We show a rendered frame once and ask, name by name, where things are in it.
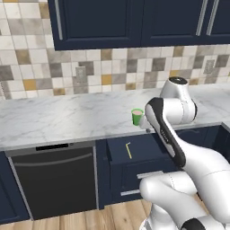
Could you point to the navy base cupboard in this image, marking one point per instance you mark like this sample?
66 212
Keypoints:
209 136
9 191

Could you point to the grey wall socket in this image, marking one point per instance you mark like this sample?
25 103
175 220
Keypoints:
81 74
209 66

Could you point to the green smoothie cup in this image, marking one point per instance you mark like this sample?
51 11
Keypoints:
136 117

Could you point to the wide navy wall cupboard door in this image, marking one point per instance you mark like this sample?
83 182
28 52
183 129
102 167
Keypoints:
99 21

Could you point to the navy open drawer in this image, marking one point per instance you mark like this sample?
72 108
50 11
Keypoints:
140 152

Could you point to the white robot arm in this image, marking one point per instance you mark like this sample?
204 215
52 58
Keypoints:
206 167

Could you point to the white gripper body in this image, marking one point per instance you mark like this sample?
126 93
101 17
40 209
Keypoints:
144 122

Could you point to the navy lower drawer front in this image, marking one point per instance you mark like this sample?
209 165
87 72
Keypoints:
127 187

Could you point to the black dishwasher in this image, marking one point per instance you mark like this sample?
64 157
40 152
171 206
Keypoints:
55 182

